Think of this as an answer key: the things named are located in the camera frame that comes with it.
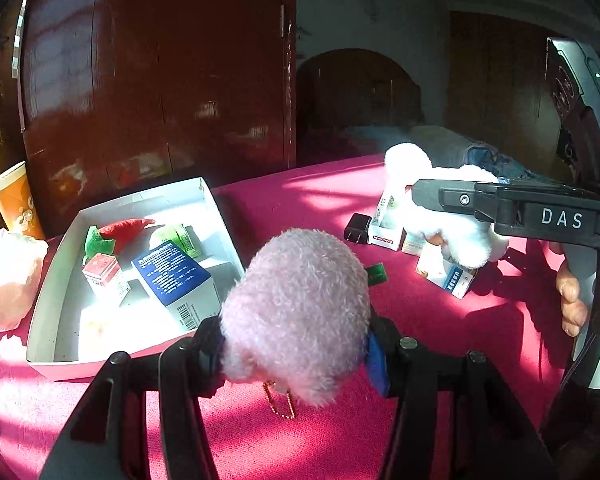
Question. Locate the blue printed quilt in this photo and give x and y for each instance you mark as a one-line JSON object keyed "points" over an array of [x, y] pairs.
{"points": [[500, 160]]}

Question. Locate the green medicine box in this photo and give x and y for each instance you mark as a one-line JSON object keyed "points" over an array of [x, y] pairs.
{"points": [[181, 237]]}

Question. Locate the brown wooden door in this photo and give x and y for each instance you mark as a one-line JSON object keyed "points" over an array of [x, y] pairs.
{"points": [[495, 95]]}

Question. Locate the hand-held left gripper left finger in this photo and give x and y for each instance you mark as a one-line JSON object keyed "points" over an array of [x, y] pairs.
{"points": [[205, 347]]}

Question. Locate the white plush toy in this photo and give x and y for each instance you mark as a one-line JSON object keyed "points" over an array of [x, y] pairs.
{"points": [[405, 165]]}

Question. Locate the white red label medicine box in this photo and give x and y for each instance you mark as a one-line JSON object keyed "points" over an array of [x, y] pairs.
{"points": [[385, 221]]}

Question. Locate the black white checkered strip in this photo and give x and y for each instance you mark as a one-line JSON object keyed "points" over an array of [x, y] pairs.
{"points": [[22, 35]]}

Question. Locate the small red white medicine box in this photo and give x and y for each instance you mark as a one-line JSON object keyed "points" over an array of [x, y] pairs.
{"points": [[102, 271]]}

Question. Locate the wooden bed headboard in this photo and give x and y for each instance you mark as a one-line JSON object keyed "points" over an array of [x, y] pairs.
{"points": [[355, 95]]}

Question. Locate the small green tag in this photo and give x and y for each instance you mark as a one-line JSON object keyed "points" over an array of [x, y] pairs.
{"points": [[377, 273]]}

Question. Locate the red brown wooden cabinet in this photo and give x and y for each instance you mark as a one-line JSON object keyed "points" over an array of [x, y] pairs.
{"points": [[155, 85]]}

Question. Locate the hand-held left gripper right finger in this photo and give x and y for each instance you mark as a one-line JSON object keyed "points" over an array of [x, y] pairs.
{"points": [[377, 366]]}

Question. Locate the person's right hand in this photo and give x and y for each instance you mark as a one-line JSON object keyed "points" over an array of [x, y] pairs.
{"points": [[570, 300]]}

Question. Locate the blue white orange medicine box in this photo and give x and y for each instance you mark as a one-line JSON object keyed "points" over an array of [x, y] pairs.
{"points": [[445, 276]]}

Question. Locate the large blue white medicine box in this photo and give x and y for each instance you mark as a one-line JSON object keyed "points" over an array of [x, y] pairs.
{"points": [[170, 275]]}

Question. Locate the pink plush toy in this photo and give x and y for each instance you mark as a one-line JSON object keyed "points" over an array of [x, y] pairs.
{"points": [[295, 310]]}

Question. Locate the red tablecloth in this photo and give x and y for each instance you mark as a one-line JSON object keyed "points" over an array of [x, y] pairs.
{"points": [[305, 200]]}

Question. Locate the beige quilt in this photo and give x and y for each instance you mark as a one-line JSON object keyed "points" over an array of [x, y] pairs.
{"points": [[440, 137]]}

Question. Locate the light blue cloth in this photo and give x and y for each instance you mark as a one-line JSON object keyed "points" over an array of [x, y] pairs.
{"points": [[375, 134]]}

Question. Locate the white cardboard box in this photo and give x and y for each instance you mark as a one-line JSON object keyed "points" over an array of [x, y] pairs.
{"points": [[55, 315]]}

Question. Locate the red green plush toy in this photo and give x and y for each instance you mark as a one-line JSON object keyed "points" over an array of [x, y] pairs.
{"points": [[125, 232]]}

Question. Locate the black charger plug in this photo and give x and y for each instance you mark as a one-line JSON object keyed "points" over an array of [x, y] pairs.
{"points": [[358, 228]]}

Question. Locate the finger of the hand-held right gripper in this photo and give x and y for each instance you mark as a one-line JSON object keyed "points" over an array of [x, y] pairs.
{"points": [[455, 199]]}

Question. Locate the orange paper cup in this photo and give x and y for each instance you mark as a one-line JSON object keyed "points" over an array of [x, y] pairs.
{"points": [[17, 200]]}

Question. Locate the pink plastic bag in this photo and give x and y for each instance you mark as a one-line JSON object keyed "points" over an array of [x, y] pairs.
{"points": [[10, 280]]}

